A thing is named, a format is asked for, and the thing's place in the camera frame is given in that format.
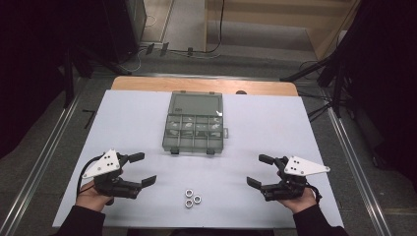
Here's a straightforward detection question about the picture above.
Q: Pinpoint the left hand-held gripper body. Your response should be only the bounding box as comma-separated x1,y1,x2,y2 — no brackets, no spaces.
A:
82,148,144,200

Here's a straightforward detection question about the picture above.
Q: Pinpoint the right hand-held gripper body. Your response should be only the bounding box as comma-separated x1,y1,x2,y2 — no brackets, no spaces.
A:
261,155,331,202

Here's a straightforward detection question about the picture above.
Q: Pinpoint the grey plastic compartment box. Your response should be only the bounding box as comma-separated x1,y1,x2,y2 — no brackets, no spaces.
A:
161,90,229,156

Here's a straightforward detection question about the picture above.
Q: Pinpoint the person's right hand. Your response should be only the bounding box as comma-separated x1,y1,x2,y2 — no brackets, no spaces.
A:
276,170,319,214

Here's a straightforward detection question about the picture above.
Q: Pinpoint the person's left hand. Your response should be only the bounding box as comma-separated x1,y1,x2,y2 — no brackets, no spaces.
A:
75,179,116,212

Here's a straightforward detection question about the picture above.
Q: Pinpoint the white table mat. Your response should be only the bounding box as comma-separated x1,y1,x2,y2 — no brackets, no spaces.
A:
52,89,345,230

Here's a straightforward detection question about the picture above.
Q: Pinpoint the cluster of pale small parts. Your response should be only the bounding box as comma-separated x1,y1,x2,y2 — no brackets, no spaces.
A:
166,120,222,138

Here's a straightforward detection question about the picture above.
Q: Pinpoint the wooden table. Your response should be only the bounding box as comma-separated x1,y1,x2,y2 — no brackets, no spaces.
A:
110,76,299,97

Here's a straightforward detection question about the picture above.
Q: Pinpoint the black tripod stand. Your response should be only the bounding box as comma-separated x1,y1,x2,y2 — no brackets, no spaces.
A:
279,53,353,120

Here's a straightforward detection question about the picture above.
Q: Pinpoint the dark curtain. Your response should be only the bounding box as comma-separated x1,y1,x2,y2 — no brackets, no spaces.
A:
0,0,111,160
337,0,417,185

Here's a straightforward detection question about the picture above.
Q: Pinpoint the black cabinet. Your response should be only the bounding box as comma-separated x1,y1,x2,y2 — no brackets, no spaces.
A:
101,0,148,64

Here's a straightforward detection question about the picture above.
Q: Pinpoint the beige wooden platform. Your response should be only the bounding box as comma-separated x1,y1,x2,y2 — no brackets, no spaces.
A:
205,0,362,61

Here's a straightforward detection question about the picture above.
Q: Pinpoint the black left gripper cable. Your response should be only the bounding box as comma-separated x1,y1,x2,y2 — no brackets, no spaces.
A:
76,155,104,200

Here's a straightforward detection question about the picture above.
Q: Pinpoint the metal floor rail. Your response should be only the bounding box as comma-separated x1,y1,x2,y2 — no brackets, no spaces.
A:
327,107,393,236
0,93,82,236

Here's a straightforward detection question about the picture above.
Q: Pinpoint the white floor cable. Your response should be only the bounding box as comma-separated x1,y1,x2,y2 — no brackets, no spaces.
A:
126,14,221,73

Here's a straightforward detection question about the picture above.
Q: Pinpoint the black hanging cable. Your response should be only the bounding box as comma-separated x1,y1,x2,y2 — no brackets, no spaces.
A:
206,0,226,54

